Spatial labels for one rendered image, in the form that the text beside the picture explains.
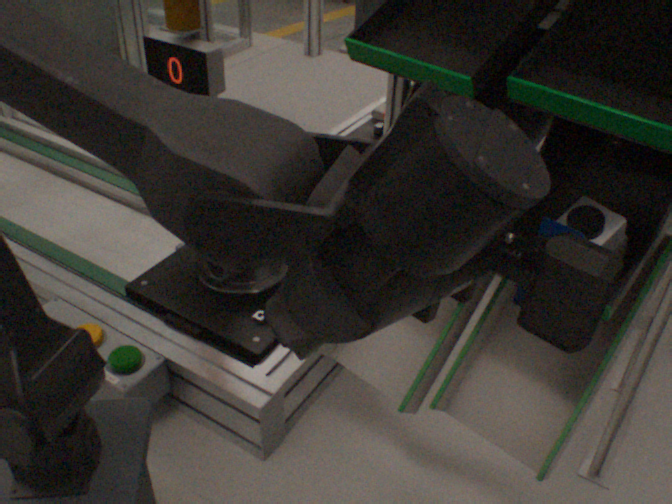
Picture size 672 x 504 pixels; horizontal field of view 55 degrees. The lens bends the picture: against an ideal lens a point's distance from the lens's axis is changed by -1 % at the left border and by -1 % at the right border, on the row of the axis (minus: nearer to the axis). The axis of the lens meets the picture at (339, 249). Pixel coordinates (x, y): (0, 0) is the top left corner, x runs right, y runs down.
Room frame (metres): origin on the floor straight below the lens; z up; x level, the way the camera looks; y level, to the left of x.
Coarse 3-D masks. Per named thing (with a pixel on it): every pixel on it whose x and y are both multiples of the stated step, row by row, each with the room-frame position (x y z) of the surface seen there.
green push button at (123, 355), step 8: (112, 352) 0.56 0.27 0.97; (120, 352) 0.56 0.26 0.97; (128, 352) 0.56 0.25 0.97; (136, 352) 0.56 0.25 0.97; (112, 360) 0.55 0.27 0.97; (120, 360) 0.55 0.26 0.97; (128, 360) 0.55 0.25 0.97; (136, 360) 0.55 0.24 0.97; (112, 368) 0.54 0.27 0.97; (120, 368) 0.54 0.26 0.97; (128, 368) 0.54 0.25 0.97
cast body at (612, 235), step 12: (576, 204) 0.47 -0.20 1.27; (588, 204) 0.46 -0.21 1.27; (564, 216) 0.46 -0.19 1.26; (576, 216) 0.45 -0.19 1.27; (588, 216) 0.44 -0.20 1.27; (600, 216) 0.44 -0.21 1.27; (612, 216) 0.45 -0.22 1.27; (576, 228) 0.43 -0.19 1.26; (588, 228) 0.43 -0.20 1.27; (600, 228) 0.43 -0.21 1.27; (612, 228) 0.44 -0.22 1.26; (624, 228) 0.44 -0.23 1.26; (600, 240) 0.43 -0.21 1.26; (612, 240) 0.44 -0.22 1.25; (624, 240) 0.45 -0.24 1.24; (624, 252) 0.46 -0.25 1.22
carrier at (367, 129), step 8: (384, 104) 1.31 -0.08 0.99; (376, 112) 1.28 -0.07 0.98; (368, 120) 1.27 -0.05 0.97; (376, 120) 1.27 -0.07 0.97; (360, 128) 1.23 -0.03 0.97; (368, 128) 1.23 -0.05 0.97; (376, 128) 1.17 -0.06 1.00; (352, 136) 1.19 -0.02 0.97; (360, 136) 1.19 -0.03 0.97; (368, 136) 1.19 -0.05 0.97; (376, 136) 1.15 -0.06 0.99
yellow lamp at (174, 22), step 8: (168, 0) 0.91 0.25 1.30; (176, 0) 0.91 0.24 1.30; (184, 0) 0.91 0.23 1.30; (192, 0) 0.92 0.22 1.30; (168, 8) 0.91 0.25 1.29; (176, 8) 0.91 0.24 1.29; (184, 8) 0.91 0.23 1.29; (192, 8) 0.92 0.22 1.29; (168, 16) 0.91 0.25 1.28; (176, 16) 0.91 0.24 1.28; (184, 16) 0.91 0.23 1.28; (192, 16) 0.92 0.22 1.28; (200, 16) 0.93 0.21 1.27; (168, 24) 0.91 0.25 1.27; (176, 24) 0.91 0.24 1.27; (184, 24) 0.91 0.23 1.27; (192, 24) 0.91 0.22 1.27; (200, 24) 0.93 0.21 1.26
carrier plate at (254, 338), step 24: (168, 264) 0.74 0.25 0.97; (192, 264) 0.75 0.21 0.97; (144, 288) 0.69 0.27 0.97; (168, 288) 0.69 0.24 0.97; (192, 288) 0.69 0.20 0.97; (168, 312) 0.65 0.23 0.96; (192, 312) 0.64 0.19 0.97; (216, 312) 0.64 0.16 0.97; (240, 312) 0.65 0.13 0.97; (216, 336) 0.60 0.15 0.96; (240, 336) 0.60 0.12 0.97; (264, 336) 0.60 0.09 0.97
